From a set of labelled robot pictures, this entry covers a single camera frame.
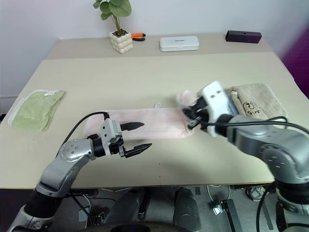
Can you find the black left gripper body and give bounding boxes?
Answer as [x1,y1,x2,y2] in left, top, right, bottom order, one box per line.
[110,135,129,160]

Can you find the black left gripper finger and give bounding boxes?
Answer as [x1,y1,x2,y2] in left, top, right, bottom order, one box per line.
[123,143,153,159]
[120,122,145,132]

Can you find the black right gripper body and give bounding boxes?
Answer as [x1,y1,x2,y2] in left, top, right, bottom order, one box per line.
[192,95,211,132]

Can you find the pink towel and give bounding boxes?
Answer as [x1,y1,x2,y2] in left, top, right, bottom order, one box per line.
[83,89,197,141]

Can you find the beige towel with print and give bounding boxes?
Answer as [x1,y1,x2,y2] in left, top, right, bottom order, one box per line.
[228,83,288,121]

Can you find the green towel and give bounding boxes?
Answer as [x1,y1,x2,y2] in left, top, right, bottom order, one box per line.
[7,89,65,132]

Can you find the dark grey rounded shape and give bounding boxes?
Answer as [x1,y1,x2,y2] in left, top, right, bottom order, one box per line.
[173,187,202,232]
[106,188,151,224]

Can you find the white flat case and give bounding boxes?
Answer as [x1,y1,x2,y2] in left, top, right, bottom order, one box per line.
[159,36,201,52]

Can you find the white bubble plant pot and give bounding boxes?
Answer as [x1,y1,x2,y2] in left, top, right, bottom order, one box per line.
[109,29,134,55]

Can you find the dark purple rectangular box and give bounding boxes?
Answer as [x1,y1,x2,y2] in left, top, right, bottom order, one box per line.
[225,30,263,44]

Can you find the white plug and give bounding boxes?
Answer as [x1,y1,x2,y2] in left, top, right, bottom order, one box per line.
[211,204,223,216]

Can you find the grey sneaker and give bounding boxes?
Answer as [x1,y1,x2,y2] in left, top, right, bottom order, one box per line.
[245,185,267,202]

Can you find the black flat bar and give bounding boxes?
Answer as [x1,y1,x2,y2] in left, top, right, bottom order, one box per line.
[221,199,243,232]

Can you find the green leafy plant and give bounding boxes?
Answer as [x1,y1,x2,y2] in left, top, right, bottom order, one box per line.
[93,0,133,37]

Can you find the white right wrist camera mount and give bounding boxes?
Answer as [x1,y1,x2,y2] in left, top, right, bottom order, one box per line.
[201,80,233,138]

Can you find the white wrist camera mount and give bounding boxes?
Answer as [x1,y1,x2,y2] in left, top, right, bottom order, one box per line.
[201,80,233,138]
[100,118,122,158]

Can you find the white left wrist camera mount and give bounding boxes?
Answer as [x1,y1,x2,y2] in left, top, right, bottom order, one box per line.
[100,118,122,158]

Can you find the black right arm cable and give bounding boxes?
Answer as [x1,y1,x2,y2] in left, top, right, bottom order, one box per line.
[204,116,309,136]

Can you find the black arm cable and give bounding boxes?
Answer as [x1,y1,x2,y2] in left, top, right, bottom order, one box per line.
[55,111,110,158]
[204,116,309,136]

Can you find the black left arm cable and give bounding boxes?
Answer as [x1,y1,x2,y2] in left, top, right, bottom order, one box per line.
[55,111,110,158]

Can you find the black floor cable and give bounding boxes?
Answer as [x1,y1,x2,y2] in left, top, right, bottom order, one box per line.
[69,190,94,232]

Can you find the orange handled pliers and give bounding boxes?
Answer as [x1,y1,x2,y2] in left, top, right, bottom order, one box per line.
[130,32,147,43]

